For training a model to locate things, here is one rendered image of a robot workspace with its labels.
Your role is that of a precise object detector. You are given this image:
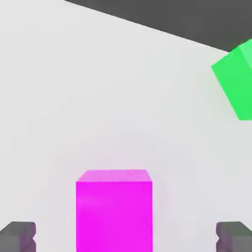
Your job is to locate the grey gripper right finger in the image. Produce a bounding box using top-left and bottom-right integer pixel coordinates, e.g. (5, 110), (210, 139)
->
(216, 221), (252, 252)

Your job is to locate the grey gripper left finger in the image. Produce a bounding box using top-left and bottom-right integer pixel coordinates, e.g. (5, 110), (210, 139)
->
(0, 221), (37, 252)

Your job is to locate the small magenta cube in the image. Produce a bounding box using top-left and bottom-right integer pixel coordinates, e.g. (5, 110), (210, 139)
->
(75, 169), (153, 252)

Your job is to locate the small green cube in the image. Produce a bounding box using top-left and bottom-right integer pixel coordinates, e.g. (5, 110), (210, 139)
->
(211, 38), (252, 121)

